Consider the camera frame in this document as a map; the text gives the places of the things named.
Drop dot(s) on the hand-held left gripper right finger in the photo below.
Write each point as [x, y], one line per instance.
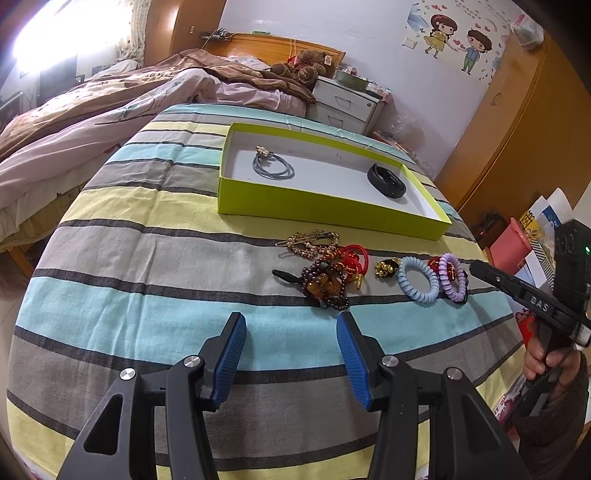
[353, 360]

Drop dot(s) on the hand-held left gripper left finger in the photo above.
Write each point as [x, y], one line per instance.
[228, 355]

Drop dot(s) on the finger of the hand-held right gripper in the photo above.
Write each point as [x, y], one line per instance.
[512, 288]

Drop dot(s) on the red knot ornament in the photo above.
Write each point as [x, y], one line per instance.
[434, 264]

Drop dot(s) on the gold bell black charm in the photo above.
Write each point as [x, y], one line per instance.
[387, 267]

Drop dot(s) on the pink rhinestone hair clip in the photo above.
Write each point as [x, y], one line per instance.
[300, 244]

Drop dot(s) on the yellow-green cardboard box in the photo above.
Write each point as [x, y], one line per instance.
[323, 207]

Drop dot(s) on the person's right forearm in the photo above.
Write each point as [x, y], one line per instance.
[563, 429]

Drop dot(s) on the person's right hand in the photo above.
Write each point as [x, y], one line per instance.
[535, 364]

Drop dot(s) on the red white printed box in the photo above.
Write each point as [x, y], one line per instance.
[524, 323]

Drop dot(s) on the pile of gift boxes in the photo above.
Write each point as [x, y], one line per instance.
[542, 230]

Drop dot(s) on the pink plastic bin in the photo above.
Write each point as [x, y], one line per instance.
[510, 244]

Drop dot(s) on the dark bag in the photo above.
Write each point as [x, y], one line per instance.
[487, 228]

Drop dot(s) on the wooden wardrobe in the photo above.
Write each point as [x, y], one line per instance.
[517, 129]

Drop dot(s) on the black wristband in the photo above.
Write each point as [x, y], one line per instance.
[385, 190]

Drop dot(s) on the clear plastic bag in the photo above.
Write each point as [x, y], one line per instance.
[526, 32]

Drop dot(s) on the white nightstand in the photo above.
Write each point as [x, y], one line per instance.
[341, 104]

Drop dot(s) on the green tin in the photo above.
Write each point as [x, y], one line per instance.
[351, 79]

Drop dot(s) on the pink and brown quilt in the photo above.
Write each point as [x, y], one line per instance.
[92, 120]

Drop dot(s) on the brown teddy bear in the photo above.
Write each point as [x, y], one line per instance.
[304, 69]

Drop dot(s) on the wooden bed headboard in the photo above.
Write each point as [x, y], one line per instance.
[268, 46]

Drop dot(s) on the power strip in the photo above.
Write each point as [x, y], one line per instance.
[214, 35]

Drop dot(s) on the dark furniture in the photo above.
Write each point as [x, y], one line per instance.
[57, 78]

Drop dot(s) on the wooden door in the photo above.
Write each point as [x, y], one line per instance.
[194, 23]

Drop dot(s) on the patterned curtain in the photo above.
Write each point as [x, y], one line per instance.
[134, 32]

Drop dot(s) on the cartoon wall sticker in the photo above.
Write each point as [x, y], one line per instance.
[438, 32]

